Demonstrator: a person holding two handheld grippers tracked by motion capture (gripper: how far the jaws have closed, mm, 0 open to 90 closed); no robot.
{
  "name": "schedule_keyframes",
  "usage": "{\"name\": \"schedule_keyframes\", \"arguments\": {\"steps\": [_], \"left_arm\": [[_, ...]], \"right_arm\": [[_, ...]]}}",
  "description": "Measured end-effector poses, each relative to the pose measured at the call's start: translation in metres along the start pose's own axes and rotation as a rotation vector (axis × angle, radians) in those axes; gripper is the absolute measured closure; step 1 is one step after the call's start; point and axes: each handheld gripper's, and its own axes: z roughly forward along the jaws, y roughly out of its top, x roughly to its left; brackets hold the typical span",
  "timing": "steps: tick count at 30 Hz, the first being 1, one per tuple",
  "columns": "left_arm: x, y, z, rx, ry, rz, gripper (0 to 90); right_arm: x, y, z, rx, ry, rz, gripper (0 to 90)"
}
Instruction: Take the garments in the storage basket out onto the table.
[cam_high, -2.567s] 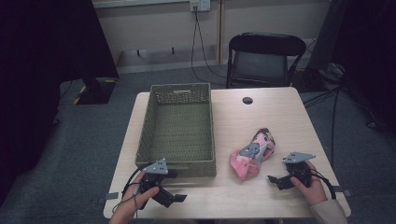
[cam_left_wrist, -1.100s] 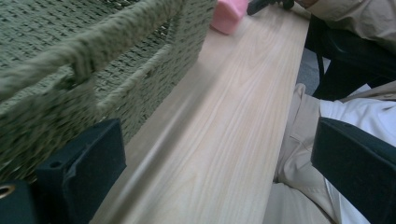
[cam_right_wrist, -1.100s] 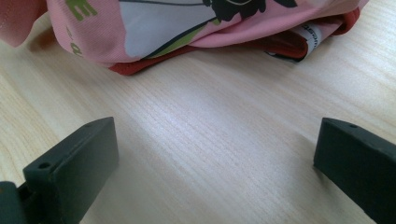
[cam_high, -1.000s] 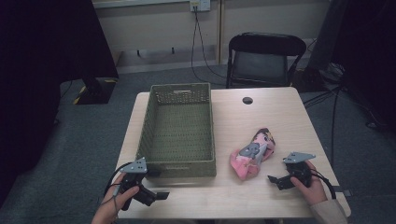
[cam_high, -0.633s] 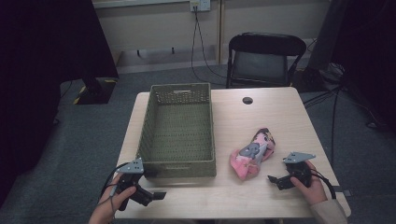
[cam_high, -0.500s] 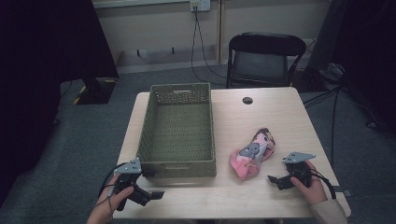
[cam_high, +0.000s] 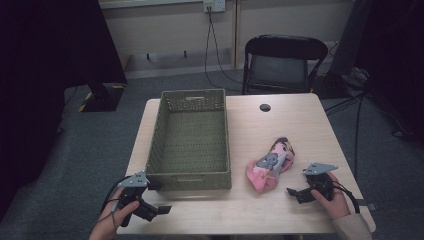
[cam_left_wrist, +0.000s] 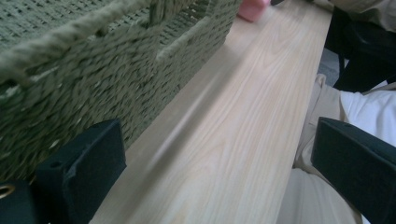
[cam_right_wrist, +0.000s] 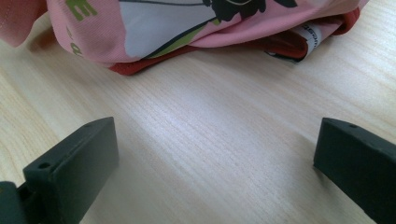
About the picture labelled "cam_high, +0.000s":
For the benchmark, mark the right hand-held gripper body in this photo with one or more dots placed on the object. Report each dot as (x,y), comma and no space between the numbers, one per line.
(318,168)

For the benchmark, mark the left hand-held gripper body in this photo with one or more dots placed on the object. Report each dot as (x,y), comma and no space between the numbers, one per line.
(135,181)

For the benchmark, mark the pink printed cloth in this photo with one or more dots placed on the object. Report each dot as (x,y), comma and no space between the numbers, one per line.
(270,163)

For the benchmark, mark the green woven basket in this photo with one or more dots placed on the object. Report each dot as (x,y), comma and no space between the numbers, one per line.
(193,140)

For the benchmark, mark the person's right hand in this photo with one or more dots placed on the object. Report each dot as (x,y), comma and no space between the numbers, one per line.
(336,203)

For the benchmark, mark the person's left hand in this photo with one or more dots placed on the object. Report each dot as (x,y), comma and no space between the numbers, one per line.
(108,223)

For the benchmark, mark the grey tape strip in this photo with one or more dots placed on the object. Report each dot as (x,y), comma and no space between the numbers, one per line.
(366,204)

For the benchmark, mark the black yellow-striped stand base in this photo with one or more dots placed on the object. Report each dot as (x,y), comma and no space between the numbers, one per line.
(106,98)

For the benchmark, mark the black folding chair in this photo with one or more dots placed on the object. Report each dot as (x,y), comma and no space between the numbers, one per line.
(283,46)

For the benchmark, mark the dark curtain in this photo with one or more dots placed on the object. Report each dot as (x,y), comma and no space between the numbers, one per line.
(40,83)
(396,50)

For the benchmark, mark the grey stand column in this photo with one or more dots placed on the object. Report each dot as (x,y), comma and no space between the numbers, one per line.
(350,33)

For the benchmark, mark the white wall outlet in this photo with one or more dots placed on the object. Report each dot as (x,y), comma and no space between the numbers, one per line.
(215,5)

